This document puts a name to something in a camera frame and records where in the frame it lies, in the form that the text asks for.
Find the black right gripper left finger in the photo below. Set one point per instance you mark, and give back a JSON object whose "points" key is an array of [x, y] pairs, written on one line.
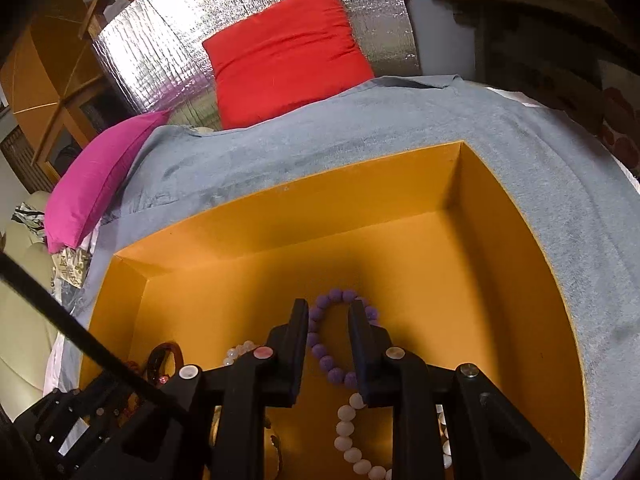
{"points": [[221, 434]]}

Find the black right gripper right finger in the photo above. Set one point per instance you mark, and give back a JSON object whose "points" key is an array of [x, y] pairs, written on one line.
{"points": [[446, 421]]}

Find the beige sofa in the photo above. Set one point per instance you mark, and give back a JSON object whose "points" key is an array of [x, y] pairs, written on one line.
{"points": [[28, 341]]}

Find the orange cardboard box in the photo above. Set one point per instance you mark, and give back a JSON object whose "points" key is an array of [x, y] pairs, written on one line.
{"points": [[429, 237]]}

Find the pink pillow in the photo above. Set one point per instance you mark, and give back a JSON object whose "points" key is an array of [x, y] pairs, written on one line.
{"points": [[83, 194]]}

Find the grey blanket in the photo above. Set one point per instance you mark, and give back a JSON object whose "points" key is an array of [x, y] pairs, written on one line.
{"points": [[582, 203]]}

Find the silver foil insulation sheet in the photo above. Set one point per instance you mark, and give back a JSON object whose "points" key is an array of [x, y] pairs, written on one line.
{"points": [[152, 50]]}

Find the red pillow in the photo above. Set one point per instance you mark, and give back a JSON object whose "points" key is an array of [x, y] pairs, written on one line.
{"points": [[291, 54]]}

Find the wooden cabinet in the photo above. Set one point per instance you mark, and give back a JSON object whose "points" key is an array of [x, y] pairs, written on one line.
{"points": [[57, 90]]}

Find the wooden shelf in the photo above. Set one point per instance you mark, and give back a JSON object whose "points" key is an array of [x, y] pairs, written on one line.
{"points": [[578, 56]]}

